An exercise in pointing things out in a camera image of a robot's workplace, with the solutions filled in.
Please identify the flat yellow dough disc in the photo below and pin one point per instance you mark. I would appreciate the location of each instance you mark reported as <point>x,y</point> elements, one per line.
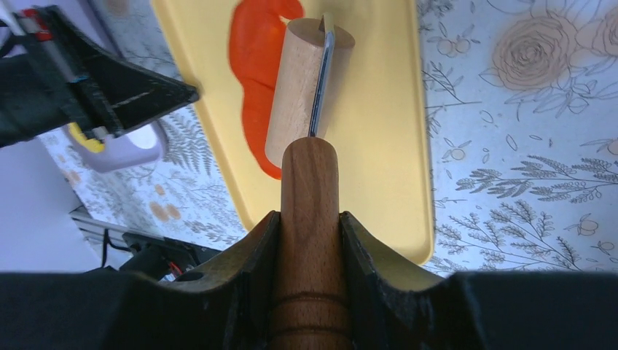
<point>91,145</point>

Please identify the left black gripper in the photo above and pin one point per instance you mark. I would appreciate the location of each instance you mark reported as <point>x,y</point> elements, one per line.
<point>68,78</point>

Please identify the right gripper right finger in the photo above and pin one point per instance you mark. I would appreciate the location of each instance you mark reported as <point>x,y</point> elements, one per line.
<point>396,304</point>

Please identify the wooden dough roller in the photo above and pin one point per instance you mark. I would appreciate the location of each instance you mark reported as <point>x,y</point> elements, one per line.
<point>309,308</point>

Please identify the purple tray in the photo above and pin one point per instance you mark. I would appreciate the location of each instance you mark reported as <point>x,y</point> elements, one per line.
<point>144,145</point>

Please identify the yellow tray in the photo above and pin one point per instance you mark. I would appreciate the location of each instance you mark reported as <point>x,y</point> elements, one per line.
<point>378,130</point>

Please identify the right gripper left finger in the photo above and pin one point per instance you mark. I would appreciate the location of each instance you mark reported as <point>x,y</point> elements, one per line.
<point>221,304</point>

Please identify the red dough ball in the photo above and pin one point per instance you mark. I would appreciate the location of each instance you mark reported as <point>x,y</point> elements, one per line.
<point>254,51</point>

